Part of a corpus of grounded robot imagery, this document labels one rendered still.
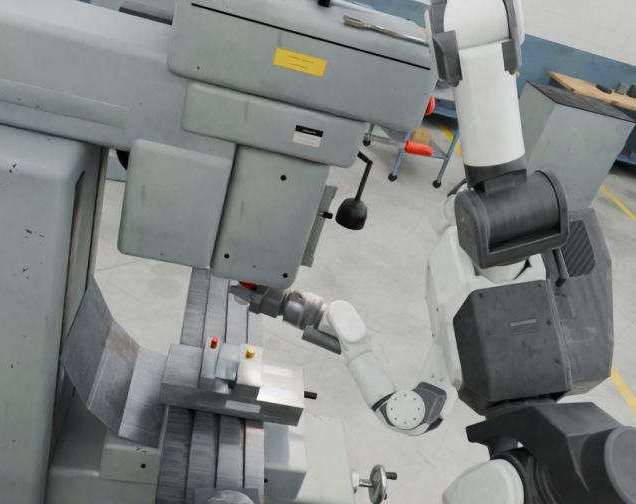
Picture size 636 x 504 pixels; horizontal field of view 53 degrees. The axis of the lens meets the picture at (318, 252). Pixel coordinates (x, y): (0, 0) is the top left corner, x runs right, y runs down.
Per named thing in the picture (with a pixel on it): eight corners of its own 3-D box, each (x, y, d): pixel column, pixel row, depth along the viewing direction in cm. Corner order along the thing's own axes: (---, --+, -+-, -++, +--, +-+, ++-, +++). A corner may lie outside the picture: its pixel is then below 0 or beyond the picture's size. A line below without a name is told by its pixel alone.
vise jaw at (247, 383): (259, 358, 166) (263, 346, 164) (257, 399, 153) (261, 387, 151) (236, 354, 165) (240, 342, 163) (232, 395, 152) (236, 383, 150)
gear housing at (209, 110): (339, 127, 142) (352, 84, 137) (353, 173, 122) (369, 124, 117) (189, 90, 135) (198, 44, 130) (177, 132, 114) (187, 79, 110)
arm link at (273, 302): (272, 264, 151) (318, 282, 149) (263, 296, 156) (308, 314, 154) (252, 289, 140) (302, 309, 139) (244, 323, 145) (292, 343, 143)
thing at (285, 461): (290, 404, 193) (301, 376, 187) (296, 503, 164) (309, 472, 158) (123, 380, 183) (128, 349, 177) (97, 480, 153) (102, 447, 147)
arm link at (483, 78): (423, 14, 84) (449, 173, 93) (524, -11, 81) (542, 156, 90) (424, 8, 95) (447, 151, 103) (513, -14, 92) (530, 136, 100)
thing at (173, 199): (214, 217, 152) (237, 115, 139) (208, 274, 131) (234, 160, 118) (133, 200, 148) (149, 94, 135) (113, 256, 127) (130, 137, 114)
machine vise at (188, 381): (296, 385, 171) (307, 355, 166) (297, 427, 159) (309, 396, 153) (166, 362, 165) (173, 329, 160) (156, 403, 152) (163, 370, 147)
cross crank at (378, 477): (381, 482, 198) (394, 457, 192) (388, 515, 188) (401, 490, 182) (333, 476, 195) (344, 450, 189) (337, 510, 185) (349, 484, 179)
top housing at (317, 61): (393, 94, 140) (419, 20, 132) (419, 138, 118) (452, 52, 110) (178, 38, 130) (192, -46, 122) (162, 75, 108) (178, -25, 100)
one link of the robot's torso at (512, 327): (602, 411, 122) (552, 244, 136) (671, 374, 91) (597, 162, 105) (448, 432, 124) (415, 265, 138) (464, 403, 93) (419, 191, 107)
